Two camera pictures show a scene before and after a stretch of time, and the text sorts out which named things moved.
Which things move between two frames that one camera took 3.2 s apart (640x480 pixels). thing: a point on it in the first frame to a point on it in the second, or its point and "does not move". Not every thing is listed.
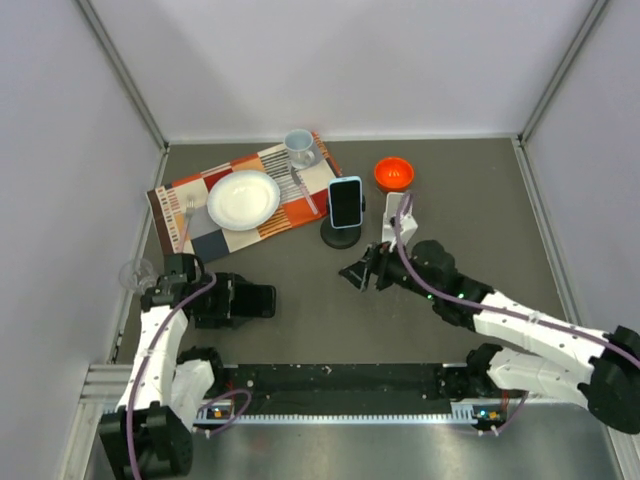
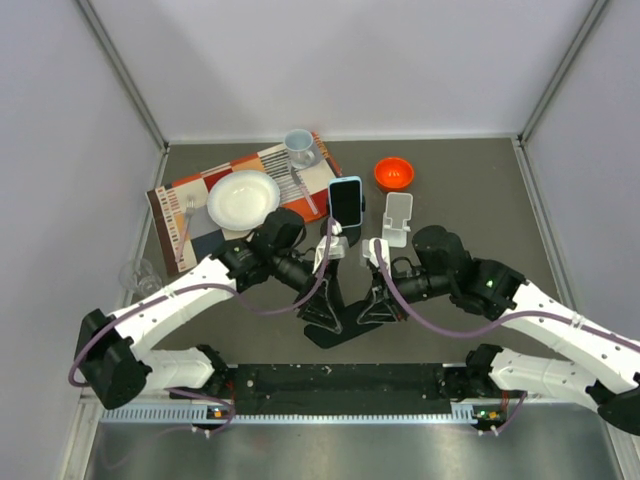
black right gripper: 376,259 to 384,305
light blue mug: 298,143 does not move
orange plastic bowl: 394,173 does not move
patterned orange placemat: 185,225 does not move
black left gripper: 220,317 to 318,310
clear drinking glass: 137,275 does not move
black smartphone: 253,300 to 350,327
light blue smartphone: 346,202 does not move
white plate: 243,200 does not move
